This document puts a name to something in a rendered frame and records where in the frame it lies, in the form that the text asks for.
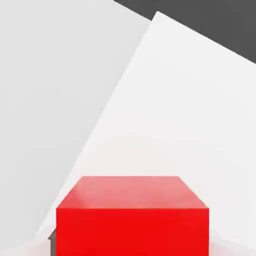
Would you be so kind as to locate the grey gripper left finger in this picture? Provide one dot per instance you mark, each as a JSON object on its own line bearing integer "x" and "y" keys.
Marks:
{"x": 53, "y": 246}

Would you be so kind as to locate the small red cube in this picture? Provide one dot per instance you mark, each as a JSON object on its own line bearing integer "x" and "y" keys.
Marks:
{"x": 132, "y": 230}

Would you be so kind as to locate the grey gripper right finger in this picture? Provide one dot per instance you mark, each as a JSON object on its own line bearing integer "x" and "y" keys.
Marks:
{"x": 216, "y": 248}

